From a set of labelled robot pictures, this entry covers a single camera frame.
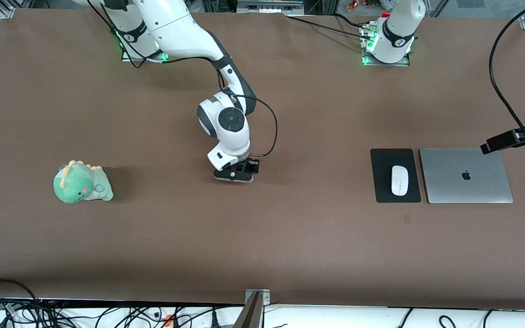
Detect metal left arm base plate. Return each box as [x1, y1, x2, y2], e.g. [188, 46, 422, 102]
[360, 23, 412, 67]

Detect long black table cable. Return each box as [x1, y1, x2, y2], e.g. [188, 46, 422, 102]
[285, 15, 372, 39]

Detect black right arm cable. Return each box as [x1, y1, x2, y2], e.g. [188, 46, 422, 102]
[87, 0, 278, 158]

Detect black mouse pad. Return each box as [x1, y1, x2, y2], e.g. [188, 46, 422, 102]
[371, 149, 422, 204]

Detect grey metal box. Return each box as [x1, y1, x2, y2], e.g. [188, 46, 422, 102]
[237, 0, 305, 14]

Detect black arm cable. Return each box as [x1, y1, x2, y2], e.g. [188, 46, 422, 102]
[489, 0, 525, 151]
[87, 0, 278, 158]

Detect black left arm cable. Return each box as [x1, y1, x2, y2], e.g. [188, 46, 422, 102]
[489, 0, 525, 151]

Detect short black table cable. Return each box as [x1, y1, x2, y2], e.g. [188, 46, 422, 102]
[335, 13, 365, 29]

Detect silver laptop with apple logo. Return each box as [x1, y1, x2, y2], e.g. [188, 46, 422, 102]
[419, 148, 514, 204]

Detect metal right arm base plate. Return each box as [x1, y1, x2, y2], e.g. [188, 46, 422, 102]
[121, 27, 170, 62]

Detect metal table edge bracket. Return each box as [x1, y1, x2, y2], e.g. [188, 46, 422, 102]
[233, 289, 271, 328]

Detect white computer mouse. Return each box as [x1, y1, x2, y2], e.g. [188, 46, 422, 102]
[391, 165, 408, 196]

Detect tangled black floor cables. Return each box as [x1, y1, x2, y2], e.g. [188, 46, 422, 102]
[0, 279, 245, 328]

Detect green dinosaur plush toy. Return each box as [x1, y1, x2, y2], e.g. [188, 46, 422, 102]
[53, 160, 114, 204]

